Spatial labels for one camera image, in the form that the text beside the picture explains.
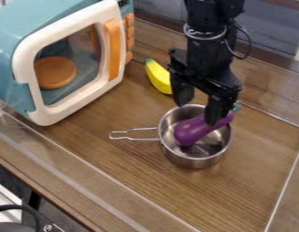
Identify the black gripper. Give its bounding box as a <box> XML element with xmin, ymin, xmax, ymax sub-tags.
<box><xmin>167</xmin><ymin>48</ymin><xmax>241</xmax><ymax>126</ymax></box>

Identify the purple toy eggplant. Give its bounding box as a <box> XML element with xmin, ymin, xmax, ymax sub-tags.
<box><xmin>174</xmin><ymin>111</ymin><xmax>235</xmax><ymax>146</ymax></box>

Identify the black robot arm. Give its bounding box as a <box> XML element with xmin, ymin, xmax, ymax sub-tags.
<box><xmin>167</xmin><ymin>0</ymin><xmax>246</xmax><ymax>125</ymax></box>

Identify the yellow toy banana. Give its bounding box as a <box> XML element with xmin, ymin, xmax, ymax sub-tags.
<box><xmin>145</xmin><ymin>58</ymin><xmax>171</xmax><ymax>95</ymax></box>

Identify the orange microwave turntable plate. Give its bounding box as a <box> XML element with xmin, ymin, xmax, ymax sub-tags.
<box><xmin>33</xmin><ymin>56</ymin><xmax>77</xmax><ymax>89</ymax></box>

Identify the blue toy microwave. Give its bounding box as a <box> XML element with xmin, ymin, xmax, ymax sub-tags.
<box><xmin>0</xmin><ymin>0</ymin><xmax>134</xmax><ymax>126</ymax></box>

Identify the silver pot with handle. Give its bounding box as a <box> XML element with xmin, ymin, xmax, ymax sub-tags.
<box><xmin>109</xmin><ymin>104</ymin><xmax>231</xmax><ymax>169</ymax></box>

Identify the black cable at corner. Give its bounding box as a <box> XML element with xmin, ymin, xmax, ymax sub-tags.
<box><xmin>0</xmin><ymin>204</ymin><xmax>39</xmax><ymax>232</ymax></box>

